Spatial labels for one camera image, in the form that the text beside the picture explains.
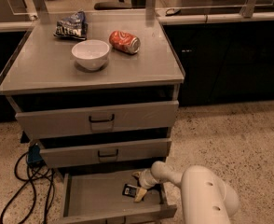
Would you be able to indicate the grey middle drawer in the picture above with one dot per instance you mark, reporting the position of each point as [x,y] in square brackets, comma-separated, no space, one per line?
[94,154]

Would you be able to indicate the dark blueberry rxbar wrapper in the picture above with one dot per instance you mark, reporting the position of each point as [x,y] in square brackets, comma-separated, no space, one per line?
[130,190]

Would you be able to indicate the grey drawer cabinet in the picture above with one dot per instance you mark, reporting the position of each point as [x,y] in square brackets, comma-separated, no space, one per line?
[101,25]

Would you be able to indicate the red soda can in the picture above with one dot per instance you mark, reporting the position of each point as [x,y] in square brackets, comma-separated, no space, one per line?
[125,42]

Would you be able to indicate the grey bottom drawer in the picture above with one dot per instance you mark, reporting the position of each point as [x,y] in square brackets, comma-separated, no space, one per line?
[99,199]

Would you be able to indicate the dark counter cabinets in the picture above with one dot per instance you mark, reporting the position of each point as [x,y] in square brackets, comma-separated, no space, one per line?
[213,62]

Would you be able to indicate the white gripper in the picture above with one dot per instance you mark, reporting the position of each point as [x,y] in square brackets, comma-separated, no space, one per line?
[145,178]

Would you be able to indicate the grey top drawer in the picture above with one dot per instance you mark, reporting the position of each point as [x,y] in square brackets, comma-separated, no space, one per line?
[97,119]

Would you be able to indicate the blue chip bag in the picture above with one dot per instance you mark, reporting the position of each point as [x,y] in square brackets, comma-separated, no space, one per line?
[74,26]

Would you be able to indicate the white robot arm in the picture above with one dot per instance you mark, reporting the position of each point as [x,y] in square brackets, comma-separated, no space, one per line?
[205,197]

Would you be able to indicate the grey drawer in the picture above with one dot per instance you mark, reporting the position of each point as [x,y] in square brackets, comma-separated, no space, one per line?
[94,154]
[97,119]
[99,199]

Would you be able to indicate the blue power box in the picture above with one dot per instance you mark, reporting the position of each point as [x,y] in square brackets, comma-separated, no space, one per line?
[33,157]

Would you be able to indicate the white ceramic bowl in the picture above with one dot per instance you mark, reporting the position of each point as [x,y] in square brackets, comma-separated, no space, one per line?
[91,54]

